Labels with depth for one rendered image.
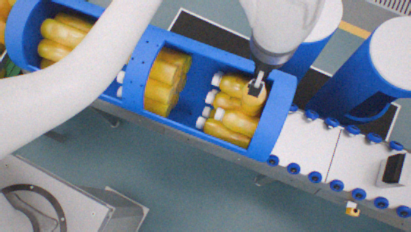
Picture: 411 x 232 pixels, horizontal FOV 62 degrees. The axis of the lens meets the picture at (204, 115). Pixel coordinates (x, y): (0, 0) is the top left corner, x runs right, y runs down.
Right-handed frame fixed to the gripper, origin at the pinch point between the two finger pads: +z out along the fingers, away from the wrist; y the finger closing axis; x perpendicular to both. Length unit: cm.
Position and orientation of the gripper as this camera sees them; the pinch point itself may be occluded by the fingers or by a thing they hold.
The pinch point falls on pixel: (257, 82)
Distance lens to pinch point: 86.7
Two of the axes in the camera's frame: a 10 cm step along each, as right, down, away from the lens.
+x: -9.3, -3.6, 1.1
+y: 3.7, -9.0, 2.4
